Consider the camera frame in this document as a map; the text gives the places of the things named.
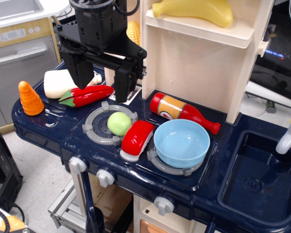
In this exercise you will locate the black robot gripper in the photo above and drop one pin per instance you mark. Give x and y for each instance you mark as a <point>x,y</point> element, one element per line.
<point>99,37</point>

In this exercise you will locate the orange toy carrot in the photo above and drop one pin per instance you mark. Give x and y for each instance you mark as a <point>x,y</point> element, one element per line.
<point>30,100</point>

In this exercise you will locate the light blue plastic bowl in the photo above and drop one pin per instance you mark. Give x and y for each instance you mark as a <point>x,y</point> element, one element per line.
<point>181,143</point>

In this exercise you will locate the red toy chili pepper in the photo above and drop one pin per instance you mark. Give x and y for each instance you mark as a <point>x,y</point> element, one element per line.
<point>80,97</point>

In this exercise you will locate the white toy bottle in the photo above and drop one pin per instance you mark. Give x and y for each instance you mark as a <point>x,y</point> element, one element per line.
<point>57,83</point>

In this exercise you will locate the green toy apple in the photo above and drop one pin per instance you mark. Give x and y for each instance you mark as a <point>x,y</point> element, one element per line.
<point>119,123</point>

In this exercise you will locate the yellow toy corn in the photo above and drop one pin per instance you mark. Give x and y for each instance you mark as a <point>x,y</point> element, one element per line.
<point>133,32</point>

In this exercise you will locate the grey left stove burner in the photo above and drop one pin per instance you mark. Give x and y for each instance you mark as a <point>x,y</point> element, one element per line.
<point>95,126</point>

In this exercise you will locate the grey stove burner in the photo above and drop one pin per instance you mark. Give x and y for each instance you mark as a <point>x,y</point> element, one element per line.
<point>152,156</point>
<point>95,126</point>

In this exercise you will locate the red and white toy sushi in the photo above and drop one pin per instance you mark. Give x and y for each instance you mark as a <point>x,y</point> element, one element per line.
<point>135,140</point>

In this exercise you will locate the red toy ketchup bottle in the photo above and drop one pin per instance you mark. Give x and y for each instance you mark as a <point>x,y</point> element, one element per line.
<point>172,108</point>

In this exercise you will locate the grey toy dishwasher unit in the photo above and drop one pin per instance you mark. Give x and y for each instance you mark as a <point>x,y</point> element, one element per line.
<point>28,48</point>

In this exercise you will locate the grey right stove burner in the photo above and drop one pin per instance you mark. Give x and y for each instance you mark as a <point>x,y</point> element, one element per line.
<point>152,156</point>

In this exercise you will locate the grey left stove knob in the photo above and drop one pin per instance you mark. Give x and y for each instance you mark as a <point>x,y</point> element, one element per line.
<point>77,165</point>

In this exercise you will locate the grey stove knob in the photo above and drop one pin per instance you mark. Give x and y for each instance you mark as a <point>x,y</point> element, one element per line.
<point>105,178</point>
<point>77,165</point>
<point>163,205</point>

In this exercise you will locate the grey middle stove knob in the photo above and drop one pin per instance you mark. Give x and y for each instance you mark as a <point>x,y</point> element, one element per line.
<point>105,178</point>

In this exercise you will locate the cream toy kitchen shelf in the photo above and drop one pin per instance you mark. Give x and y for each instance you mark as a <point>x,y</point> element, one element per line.
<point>198,61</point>

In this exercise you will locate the navy toy kitchen counter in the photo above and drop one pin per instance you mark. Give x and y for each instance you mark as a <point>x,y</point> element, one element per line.
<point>243,185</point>

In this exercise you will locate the yellow toy banana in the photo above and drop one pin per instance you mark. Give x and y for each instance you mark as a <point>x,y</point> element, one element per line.
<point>217,12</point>

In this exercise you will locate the black computer case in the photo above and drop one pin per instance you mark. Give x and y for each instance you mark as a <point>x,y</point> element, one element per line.
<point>10,177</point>

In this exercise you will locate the grey right stove knob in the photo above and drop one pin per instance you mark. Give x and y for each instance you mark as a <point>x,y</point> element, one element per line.
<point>163,205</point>

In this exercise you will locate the aluminium frame rail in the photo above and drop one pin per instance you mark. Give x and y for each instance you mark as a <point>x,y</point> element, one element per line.
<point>66,213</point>

